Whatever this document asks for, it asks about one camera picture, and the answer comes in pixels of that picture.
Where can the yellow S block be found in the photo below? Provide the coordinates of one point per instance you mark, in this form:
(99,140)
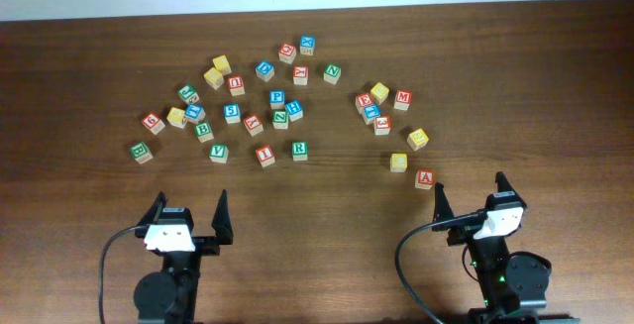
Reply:
(417,139)

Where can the green B block inner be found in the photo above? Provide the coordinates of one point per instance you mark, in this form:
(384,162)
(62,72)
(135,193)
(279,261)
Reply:
(203,132)

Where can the blue 5 block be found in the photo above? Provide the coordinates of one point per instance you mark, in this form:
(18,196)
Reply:
(232,113)

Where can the green b block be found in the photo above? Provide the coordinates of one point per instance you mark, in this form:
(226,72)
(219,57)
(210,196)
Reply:
(203,132)
(140,152)

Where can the red X block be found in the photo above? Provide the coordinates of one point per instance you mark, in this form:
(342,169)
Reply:
(253,124)

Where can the blue block left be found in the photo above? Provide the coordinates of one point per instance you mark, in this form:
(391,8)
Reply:
(194,113)

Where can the red U block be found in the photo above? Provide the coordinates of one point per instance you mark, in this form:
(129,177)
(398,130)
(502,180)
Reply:
(236,85)

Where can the red E block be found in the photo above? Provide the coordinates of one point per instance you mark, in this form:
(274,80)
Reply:
(362,101)

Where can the red M block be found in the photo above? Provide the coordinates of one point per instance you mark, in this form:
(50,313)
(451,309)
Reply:
(402,100)

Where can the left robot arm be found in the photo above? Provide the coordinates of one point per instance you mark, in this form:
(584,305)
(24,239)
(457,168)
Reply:
(170,294)

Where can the blue H block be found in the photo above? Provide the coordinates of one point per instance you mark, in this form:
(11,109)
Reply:
(294,110)

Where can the green V block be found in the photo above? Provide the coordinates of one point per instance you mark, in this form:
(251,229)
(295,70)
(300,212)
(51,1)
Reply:
(219,153)

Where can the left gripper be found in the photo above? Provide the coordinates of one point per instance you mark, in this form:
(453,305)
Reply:
(207,242)

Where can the red G block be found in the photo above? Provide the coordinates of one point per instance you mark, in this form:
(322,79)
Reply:
(287,53)

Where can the yellow C block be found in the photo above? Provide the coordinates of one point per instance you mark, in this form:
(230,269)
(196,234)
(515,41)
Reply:
(398,162)

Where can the blue block right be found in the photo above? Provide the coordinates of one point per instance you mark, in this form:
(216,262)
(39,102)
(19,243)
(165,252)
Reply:
(370,113)

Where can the blue P block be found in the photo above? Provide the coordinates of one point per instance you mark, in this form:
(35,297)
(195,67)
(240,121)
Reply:
(277,99)

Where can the red I block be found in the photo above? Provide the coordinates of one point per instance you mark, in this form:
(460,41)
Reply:
(265,156)

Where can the blue X block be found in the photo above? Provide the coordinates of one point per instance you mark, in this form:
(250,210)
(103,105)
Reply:
(307,45)

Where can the green N block lower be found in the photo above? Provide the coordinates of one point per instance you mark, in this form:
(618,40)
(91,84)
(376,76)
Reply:
(280,119)

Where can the red 3 block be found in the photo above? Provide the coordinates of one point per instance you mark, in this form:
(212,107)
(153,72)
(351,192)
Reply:
(381,125)

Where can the yellow block beside U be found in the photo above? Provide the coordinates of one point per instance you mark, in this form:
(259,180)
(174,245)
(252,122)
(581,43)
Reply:
(214,78)

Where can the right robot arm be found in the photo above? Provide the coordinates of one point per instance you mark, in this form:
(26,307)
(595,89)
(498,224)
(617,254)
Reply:
(513,285)

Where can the green J block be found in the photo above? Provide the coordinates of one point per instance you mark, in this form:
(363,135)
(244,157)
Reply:
(188,94)

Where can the red 6 block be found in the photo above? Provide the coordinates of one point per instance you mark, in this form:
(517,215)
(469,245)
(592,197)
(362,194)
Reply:
(153,123)

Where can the red Y block upper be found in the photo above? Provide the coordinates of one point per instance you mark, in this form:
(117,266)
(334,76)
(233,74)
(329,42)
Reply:
(300,75)

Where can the blue D block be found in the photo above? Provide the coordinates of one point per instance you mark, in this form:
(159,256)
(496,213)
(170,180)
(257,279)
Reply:
(265,70)

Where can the red A block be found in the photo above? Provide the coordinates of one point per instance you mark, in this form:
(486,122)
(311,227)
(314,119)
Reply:
(424,179)

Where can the green R block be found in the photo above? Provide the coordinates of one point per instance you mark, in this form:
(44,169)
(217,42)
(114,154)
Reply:
(299,151)

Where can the green B block outer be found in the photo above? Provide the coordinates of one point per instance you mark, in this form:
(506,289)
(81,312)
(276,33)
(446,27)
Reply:
(140,152)

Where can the green n block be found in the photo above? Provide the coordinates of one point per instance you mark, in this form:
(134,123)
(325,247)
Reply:
(280,119)
(332,73)

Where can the yellow block upper left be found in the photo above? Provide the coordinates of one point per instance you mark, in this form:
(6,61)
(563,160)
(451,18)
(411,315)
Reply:
(222,64)

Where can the green N block upper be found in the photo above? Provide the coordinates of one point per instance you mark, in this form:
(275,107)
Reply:
(332,73)

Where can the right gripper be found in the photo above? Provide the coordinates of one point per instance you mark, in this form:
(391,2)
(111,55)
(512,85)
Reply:
(458,232)

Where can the yellow block right upper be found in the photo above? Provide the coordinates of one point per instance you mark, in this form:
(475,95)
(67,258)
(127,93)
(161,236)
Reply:
(379,93)

